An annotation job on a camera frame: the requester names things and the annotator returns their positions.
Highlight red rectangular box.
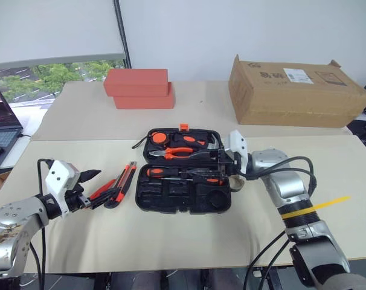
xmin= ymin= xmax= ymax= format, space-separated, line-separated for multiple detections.
xmin=112 ymin=82 xmax=176 ymax=110
xmin=103 ymin=68 xmax=169 ymax=97

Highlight large brown cardboard box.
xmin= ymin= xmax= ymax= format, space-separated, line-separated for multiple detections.
xmin=228 ymin=54 xmax=366 ymax=126

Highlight small open brown carton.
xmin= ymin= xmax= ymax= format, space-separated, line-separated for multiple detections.
xmin=0 ymin=170 xmax=13 ymax=200

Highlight orange black tape measure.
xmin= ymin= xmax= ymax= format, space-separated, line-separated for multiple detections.
xmin=131 ymin=131 xmax=171 ymax=150

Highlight black laptop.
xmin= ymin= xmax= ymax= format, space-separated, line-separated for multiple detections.
xmin=0 ymin=78 xmax=24 ymax=150

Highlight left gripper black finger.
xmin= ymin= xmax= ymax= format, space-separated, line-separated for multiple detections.
xmin=79 ymin=168 xmax=103 ymax=184
xmin=85 ymin=194 xmax=111 ymax=210

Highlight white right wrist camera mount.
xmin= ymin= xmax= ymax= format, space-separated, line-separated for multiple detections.
xmin=223 ymin=129 xmax=249 ymax=161

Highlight white roller window blind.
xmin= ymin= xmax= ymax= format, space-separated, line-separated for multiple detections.
xmin=0 ymin=0 xmax=125 ymax=72

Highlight small orange black screwdriver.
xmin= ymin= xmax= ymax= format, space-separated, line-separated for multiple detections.
xmin=191 ymin=175 xmax=225 ymax=187

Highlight black window frame post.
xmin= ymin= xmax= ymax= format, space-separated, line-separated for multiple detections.
xmin=115 ymin=0 xmax=132 ymax=69

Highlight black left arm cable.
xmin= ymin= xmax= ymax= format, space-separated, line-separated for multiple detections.
xmin=28 ymin=158 xmax=56 ymax=290

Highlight yellow tape strip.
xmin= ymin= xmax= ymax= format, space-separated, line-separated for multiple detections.
xmin=311 ymin=195 xmax=352 ymax=210

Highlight silver claw hammer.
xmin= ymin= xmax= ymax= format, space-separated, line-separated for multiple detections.
xmin=201 ymin=135 xmax=225 ymax=158

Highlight short orange black tool handle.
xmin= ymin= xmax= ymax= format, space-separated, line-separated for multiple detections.
xmin=173 ymin=132 xmax=207 ymax=149

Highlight red handled long nose pliers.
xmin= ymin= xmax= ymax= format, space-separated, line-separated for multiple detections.
xmin=88 ymin=178 xmax=117 ymax=209

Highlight long orange black screwdriver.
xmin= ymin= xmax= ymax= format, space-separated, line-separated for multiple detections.
xmin=146 ymin=167 xmax=202 ymax=181

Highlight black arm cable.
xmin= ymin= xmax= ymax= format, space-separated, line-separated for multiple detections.
xmin=242 ymin=155 xmax=317 ymax=290
xmin=28 ymin=158 xmax=56 ymax=290

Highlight white side desk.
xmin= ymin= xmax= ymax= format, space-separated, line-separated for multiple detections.
xmin=0 ymin=99 xmax=56 ymax=172

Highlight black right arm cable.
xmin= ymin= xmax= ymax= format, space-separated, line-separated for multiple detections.
xmin=242 ymin=155 xmax=317 ymax=290

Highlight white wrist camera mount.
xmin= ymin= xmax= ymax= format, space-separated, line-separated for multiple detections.
xmin=223 ymin=129 xmax=249 ymax=161
xmin=45 ymin=160 xmax=82 ymax=219

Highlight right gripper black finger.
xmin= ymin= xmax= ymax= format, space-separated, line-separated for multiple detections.
xmin=194 ymin=169 xmax=225 ymax=179
xmin=190 ymin=150 xmax=222 ymax=161

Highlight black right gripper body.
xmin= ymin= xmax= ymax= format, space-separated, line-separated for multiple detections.
xmin=217 ymin=147 xmax=242 ymax=179

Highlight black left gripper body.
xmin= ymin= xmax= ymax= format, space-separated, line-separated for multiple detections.
xmin=65 ymin=180 xmax=92 ymax=214

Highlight orange black utility knife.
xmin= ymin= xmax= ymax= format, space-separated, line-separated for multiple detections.
xmin=105 ymin=162 xmax=138 ymax=210

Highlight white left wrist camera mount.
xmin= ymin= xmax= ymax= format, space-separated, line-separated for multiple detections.
xmin=45 ymin=160 xmax=82 ymax=219

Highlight orange handled pliers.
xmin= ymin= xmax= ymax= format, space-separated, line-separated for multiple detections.
xmin=149 ymin=147 xmax=194 ymax=160

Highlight pale tape roll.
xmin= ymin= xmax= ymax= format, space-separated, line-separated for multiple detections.
xmin=230 ymin=175 xmax=245 ymax=192

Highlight black plastic tool case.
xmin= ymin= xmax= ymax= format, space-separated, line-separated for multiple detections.
xmin=134 ymin=123 xmax=234 ymax=216

